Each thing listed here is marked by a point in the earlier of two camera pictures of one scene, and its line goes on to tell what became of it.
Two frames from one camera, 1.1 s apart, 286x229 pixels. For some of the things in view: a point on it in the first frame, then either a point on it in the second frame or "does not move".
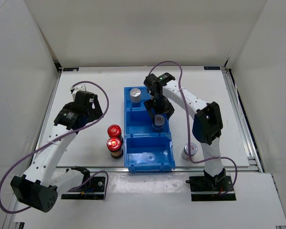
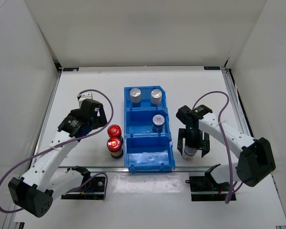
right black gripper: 149,105 → 203,144
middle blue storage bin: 138,122 does not move
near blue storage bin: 148,152 does not move
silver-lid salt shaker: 135,95 does not move
